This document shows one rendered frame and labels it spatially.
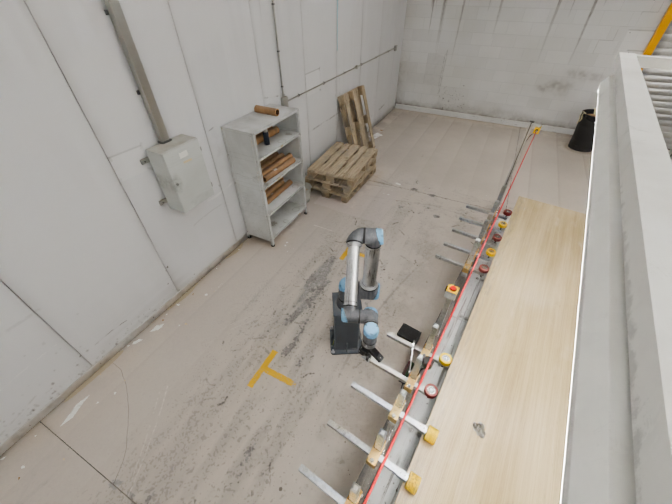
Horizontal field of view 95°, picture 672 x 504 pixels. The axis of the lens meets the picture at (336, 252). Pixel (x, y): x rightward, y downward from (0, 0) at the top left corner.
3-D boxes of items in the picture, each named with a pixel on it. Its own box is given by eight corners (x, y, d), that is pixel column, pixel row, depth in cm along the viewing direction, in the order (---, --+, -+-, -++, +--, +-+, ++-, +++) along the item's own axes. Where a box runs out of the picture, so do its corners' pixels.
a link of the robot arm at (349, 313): (347, 223, 216) (339, 320, 191) (364, 224, 215) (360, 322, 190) (347, 230, 226) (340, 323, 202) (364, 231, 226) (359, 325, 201)
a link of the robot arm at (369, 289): (358, 288, 272) (363, 222, 219) (378, 290, 270) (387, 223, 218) (357, 302, 261) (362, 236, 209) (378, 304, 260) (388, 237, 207)
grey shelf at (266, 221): (247, 237, 436) (219, 126, 332) (283, 206, 495) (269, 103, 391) (273, 247, 421) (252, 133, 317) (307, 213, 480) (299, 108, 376)
